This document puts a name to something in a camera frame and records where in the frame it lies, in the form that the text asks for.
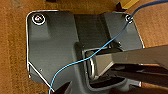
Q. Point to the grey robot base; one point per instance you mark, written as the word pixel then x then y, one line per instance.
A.
pixel 53 43

